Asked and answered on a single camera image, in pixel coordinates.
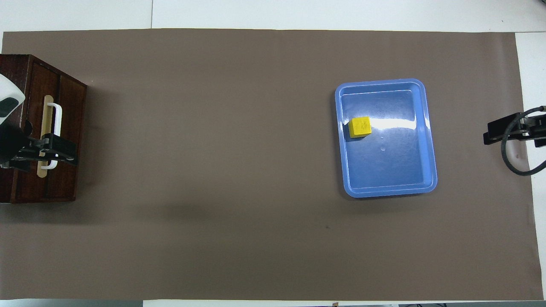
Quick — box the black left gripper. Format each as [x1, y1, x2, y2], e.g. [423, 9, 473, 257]
[0, 121, 78, 172]

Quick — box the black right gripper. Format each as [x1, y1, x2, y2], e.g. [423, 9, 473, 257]
[483, 112, 546, 148]

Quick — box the wooden drawer with white handle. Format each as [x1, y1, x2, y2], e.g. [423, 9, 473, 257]
[28, 64, 87, 201]

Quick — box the yellow cube block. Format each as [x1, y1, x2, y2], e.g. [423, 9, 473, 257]
[349, 116, 372, 139]

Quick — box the dark wooden cabinet box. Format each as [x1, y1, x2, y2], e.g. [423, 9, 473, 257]
[0, 54, 88, 204]

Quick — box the blue plastic tray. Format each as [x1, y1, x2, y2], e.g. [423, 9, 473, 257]
[335, 78, 438, 198]

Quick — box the brown paper table mat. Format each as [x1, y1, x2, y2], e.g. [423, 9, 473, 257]
[0, 29, 543, 301]

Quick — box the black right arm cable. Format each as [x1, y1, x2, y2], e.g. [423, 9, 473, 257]
[501, 106, 546, 176]

